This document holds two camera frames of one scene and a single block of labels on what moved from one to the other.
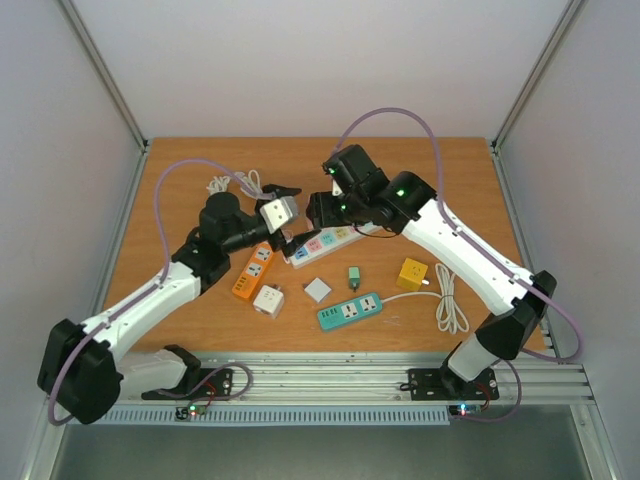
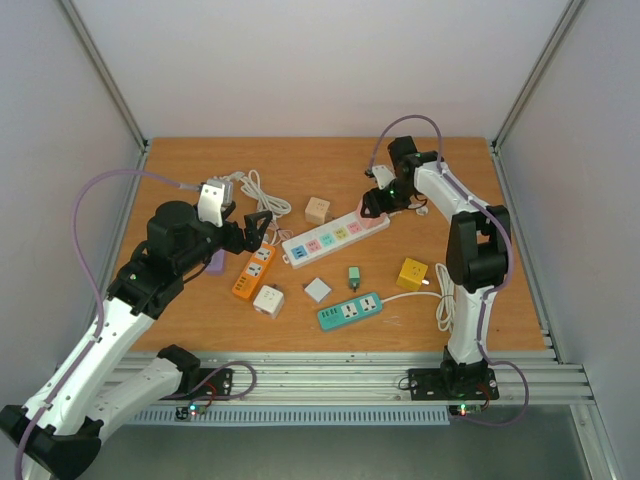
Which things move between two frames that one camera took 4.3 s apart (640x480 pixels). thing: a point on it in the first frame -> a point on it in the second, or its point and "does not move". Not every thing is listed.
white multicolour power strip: x=327 y=241 does not move
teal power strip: x=350 y=311 does not move
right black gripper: x=319 y=210 -> x=375 y=198
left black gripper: x=294 y=245 -> x=253 y=238
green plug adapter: x=354 y=278 does not move
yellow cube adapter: x=412 y=274 does not move
